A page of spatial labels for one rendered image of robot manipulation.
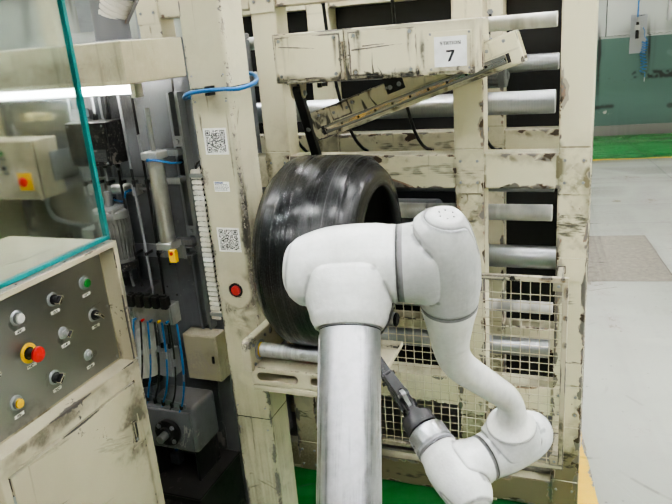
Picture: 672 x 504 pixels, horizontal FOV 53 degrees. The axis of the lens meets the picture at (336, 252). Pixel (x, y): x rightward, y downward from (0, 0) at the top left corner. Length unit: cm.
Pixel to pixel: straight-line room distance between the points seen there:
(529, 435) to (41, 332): 121
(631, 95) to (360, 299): 1008
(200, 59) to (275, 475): 133
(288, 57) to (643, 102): 926
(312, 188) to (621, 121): 948
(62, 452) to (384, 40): 140
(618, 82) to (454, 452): 972
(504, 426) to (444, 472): 16
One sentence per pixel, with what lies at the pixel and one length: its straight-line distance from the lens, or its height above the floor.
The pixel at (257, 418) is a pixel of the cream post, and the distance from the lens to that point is 223.
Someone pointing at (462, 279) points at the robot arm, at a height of 138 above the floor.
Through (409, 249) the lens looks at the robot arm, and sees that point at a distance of 106.
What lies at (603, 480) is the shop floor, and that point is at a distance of 301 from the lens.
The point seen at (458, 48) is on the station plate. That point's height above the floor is 171.
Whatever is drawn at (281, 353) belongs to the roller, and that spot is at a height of 90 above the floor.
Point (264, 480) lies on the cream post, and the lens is 236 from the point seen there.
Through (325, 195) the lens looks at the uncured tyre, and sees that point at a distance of 171.
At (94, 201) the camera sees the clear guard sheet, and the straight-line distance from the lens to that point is 195.
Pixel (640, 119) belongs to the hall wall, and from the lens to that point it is 1107.
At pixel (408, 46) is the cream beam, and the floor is 172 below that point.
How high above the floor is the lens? 177
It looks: 18 degrees down
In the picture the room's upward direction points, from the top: 5 degrees counter-clockwise
